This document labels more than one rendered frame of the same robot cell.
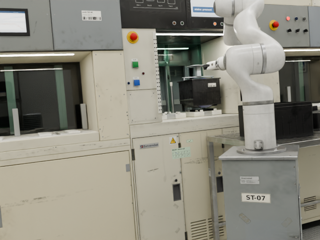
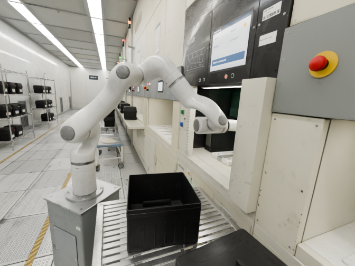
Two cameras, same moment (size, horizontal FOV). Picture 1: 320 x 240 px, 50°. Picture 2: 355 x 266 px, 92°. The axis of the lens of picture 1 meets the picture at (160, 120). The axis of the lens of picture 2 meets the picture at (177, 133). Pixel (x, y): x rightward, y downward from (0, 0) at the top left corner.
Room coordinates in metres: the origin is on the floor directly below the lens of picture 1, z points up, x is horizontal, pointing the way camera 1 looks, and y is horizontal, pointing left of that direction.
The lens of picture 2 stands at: (1.86, -1.28, 1.32)
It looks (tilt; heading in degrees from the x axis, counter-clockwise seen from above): 12 degrees down; 90
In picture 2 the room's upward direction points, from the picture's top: 3 degrees clockwise
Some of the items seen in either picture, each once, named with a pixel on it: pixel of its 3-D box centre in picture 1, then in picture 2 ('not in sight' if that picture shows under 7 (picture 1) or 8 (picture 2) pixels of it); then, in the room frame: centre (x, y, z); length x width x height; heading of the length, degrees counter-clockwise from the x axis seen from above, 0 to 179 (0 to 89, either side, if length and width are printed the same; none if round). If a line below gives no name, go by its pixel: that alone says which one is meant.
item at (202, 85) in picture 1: (198, 88); not in sight; (2.38, -0.29, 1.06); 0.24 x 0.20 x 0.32; 112
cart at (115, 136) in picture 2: not in sight; (110, 149); (0.58, 1.95, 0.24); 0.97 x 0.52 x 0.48; 114
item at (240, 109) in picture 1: (274, 119); (160, 205); (1.80, -0.60, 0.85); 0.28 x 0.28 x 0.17; 14
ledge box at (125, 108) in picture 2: not in sight; (129, 112); (0.86, 2.36, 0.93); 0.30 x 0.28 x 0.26; 109
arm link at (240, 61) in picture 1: (247, 75); (85, 138); (1.36, -0.36, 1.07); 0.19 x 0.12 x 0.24; 86
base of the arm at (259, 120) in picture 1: (259, 127); (84, 177); (1.36, -0.39, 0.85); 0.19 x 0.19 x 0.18
